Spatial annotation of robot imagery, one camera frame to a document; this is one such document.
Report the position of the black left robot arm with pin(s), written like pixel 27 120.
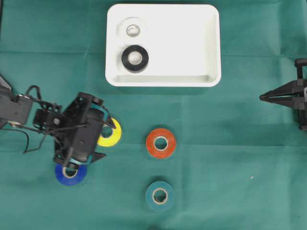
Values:
pixel 24 111

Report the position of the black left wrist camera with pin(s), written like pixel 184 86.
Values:
pixel 85 138

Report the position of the white tape roll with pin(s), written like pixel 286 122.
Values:
pixel 132 30

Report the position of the yellow tape roll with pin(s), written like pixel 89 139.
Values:
pixel 110 136

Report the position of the teal tape roll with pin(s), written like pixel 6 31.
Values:
pixel 160 196

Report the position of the red tape roll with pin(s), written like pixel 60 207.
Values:
pixel 161 143

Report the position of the black tape roll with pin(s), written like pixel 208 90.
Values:
pixel 135 58

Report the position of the white plastic tray case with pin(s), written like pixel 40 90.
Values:
pixel 183 44

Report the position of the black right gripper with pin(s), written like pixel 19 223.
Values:
pixel 289 89

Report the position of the green table cloth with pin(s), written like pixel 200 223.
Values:
pixel 239 163

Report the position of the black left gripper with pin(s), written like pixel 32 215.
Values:
pixel 62 125

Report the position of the blue tape roll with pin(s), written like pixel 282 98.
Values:
pixel 70 177

